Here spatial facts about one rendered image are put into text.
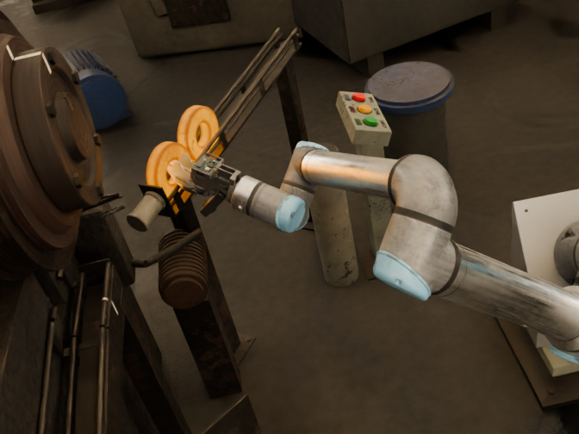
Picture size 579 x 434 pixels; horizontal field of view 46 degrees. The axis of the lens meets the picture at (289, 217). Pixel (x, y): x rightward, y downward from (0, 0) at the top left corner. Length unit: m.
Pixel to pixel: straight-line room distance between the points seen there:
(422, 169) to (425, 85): 1.23
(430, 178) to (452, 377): 0.92
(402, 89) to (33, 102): 1.62
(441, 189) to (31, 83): 0.72
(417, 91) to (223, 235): 0.91
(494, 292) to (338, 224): 0.87
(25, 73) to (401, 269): 0.71
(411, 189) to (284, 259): 1.28
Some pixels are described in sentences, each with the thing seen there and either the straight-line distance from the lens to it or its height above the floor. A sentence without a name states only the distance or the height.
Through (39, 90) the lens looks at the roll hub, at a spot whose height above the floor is 1.23.
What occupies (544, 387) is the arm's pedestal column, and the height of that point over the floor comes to 0.02.
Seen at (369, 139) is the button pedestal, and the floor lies 0.57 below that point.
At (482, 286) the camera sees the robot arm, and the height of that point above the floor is 0.68.
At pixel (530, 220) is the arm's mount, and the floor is 0.43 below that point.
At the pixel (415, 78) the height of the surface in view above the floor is 0.43.
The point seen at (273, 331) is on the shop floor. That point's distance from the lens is 2.27.
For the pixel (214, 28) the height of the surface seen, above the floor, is 0.15.
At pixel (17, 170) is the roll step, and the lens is 1.12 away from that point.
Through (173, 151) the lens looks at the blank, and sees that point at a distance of 1.80.
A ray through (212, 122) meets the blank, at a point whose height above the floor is 0.73.
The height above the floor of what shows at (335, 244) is 0.20.
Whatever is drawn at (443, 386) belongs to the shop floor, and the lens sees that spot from 2.07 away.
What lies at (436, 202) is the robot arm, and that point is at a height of 0.87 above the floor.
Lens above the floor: 1.67
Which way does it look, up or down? 38 degrees down
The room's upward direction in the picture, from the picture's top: 13 degrees counter-clockwise
